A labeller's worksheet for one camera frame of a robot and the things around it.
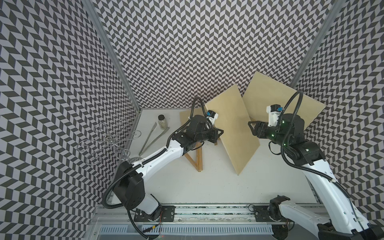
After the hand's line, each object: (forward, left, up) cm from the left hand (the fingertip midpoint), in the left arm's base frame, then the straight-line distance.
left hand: (222, 132), depth 75 cm
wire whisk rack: (+9, +66, -15) cm, 69 cm away
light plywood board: (+32, -28, +1) cm, 42 cm away
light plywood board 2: (+3, -11, -12) cm, 16 cm away
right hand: (-2, -14, +7) cm, 16 cm away
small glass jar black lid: (+21, +37, -16) cm, 46 cm away
